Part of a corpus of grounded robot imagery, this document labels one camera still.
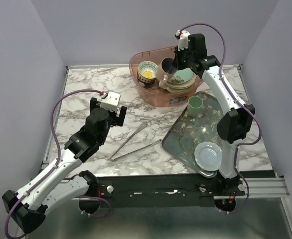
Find green plate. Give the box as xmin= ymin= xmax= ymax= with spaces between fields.
xmin=168 ymin=68 xmax=194 ymax=85

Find iridescent pink mug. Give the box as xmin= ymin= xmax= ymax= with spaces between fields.
xmin=156 ymin=57 xmax=177 ymax=84

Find cream divided plate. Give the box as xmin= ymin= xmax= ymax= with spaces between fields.
xmin=158 ymin=80 xmax=195 ymax=93

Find yellow blue patterned bowl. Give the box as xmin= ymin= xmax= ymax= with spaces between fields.
xmin=137 ymin=61 xmax=158 ymax=81

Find orange patterned bowl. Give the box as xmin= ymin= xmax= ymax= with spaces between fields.
xmin=137 ymin=72 xmax=156 ymax=83

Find colourful striped bowl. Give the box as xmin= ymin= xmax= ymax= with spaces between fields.
xmin=139 ymin=82 xmax=155 ymax=88

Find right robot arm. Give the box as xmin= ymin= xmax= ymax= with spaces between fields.
xmin=173 ymin=30 xmax=255 ymax=195

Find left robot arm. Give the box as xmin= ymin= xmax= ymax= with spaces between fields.
xmin=2 ymin=92 xmax=127 ymax=234

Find pink transparent plastic bin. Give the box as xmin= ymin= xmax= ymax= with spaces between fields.
xmin=129 ymin=46 xmax=203 ymax=107

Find metal tongs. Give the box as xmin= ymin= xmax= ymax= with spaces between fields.
xmin=110 ymin=122 xmax=162 ymax=161

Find green plastic cup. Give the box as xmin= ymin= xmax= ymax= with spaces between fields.
xmin=187 ymin=95 xmax=203 ymax=117

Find floral blossom tray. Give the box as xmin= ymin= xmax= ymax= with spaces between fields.
xmin=161 ymin=92 xmax=222 ymax=178

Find light blue saucer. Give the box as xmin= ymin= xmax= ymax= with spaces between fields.
xmin=194 ymin=142 xmax=222 ymax=171

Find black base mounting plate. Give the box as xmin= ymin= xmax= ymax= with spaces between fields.
xmin=68 ymin=171 xmax=246 ymax=209

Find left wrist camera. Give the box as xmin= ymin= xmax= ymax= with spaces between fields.
xmin=100 ymin=91 xmax=121 ymax=112

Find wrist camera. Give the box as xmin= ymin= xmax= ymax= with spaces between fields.
xmin=100 ymin=91 xmax=121 ymax=112
xmin=175 ymin=30 xmax=190 ymax=51

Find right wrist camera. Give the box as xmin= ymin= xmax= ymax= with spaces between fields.
xmin=175 ymin=30 xmax=190 ymax=51

